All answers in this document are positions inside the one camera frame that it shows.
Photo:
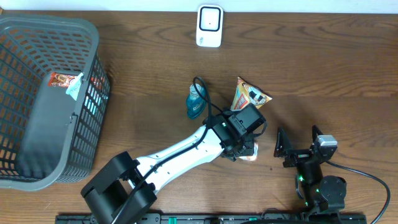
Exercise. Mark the teal tissue pack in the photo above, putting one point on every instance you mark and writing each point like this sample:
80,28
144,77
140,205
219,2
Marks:
74,87

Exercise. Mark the blue mouthwash bottle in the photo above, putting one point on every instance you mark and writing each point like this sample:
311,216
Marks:
195,103

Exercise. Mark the small orange snack packet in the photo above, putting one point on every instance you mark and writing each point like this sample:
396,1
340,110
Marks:
252,157

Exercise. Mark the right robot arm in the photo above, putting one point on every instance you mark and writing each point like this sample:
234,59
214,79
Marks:
322,194

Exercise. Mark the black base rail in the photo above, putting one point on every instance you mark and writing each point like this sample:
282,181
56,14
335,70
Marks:
156,218

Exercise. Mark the grey plastic shopping basket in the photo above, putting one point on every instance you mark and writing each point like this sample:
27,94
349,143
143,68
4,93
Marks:
47,136

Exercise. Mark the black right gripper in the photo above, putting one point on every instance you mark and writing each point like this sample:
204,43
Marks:
298,156

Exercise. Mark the red brown snack bar wrapper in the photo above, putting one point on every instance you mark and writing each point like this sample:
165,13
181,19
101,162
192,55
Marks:
60,80

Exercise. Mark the yellow chips bag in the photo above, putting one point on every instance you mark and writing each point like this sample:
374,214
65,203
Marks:
248,94

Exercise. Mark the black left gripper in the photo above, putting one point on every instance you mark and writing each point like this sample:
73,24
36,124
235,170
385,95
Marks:
250,147

